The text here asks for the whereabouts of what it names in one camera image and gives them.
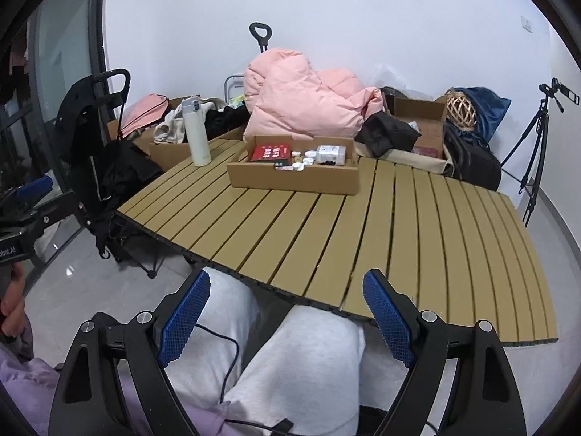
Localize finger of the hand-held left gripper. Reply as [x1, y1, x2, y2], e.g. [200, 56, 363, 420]
[0, 176, 54, 212]
[27, 191, 88, 237]

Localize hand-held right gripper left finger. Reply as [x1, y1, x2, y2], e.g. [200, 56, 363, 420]
[48, 269, 212, 436]

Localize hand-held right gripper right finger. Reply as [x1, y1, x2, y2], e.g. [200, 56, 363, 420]
[362, 269, 527, 436]

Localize shallow cardboard tray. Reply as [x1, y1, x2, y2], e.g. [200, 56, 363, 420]
[226, 135, 361, 196]

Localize person's left forearm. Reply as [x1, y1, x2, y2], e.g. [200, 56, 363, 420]
[0, 315, 62, 436]

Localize person's left hand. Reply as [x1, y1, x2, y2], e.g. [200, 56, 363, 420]
[0, 261, 25, 328]

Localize black stroller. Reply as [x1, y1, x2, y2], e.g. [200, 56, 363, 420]
[54, 69, 165, 261]

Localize white pants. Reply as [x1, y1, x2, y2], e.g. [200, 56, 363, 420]
[115, 266, 366, 436]

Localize cardboard box with clothes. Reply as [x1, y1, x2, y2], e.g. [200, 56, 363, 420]
[106, 97, 248, 169]

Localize pink bag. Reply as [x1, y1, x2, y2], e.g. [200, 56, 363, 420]
[119, 93, 170, 139]

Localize beige garment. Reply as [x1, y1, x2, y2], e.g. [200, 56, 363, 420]
[152, 108, 188, 145]

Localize white thermos bottle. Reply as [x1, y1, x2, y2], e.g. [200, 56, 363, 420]
[182, 96, 212, 167]

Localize beige canvas bag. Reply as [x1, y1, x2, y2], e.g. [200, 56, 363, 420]
[354, 143, 455, 178]

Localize small white carton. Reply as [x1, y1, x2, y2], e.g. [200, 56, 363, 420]
[315, 145, 348, 165]

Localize black backpack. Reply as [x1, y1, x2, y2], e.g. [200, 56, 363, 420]
[442, 124, 503, 191]

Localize black garment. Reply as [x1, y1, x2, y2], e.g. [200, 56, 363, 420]
[204, 104, 250, 141]

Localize black cloth bundle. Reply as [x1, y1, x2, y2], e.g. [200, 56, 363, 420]
[355, 111, 422, 159]

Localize red black box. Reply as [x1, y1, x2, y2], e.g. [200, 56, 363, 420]
[249, 144, 293, 166]

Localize open cardboard box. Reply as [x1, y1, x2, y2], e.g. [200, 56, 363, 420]
[385, 95, 450, 161]

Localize woven wicker ball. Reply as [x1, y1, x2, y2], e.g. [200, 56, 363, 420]
[446, 91, 477, 132]

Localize blue cloth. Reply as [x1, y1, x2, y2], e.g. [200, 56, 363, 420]
[447, 85, 512, 145]

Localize pink down jacket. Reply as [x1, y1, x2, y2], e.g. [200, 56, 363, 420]
[243, 50, 386, 145]

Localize clear plastic bag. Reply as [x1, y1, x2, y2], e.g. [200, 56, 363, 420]
[369, 64, 410, 97]

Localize black tripod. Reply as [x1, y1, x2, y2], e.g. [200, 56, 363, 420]
[499, 95, 552, 229]

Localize glass door with dark frame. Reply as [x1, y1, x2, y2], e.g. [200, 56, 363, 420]
[0, 0, 109, 282]

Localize thin black cable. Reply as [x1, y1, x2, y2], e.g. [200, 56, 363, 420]
[195, 324, 296, 434]

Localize black trolley handle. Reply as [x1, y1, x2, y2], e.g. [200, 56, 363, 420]
[249, 22, 274, 57]

